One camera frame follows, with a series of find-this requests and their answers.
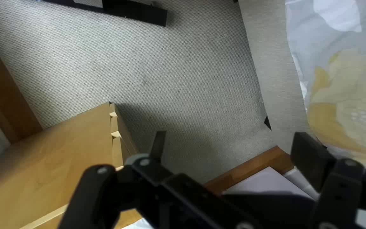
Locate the beige cushion bed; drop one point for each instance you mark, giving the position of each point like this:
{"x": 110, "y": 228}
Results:
{"x": 349, "y": 84}

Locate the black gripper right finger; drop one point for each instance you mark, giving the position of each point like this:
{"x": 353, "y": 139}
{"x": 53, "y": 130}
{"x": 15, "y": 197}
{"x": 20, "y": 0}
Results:
{"x": 340, "y": 186}

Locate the white paper sheet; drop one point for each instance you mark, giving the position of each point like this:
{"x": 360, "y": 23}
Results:
{"x": 273, "y": 182}

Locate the wooden edged robot table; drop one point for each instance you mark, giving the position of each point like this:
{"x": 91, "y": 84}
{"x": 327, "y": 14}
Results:
{"x": 260, "y": 163}

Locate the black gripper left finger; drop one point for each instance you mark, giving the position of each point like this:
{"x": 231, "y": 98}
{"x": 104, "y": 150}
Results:
{"x": 99, "y": 191}

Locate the black flat bar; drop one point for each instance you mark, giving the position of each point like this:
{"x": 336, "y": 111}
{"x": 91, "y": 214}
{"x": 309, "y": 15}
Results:
{"x": 140, "y": 13}

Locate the brown wooden baseboard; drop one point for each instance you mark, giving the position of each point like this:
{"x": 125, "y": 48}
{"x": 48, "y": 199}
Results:
{"x": 1, "y": 93}

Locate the light wooden dresser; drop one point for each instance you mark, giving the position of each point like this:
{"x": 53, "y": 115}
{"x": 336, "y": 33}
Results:
{"x": 44, "y": 169}

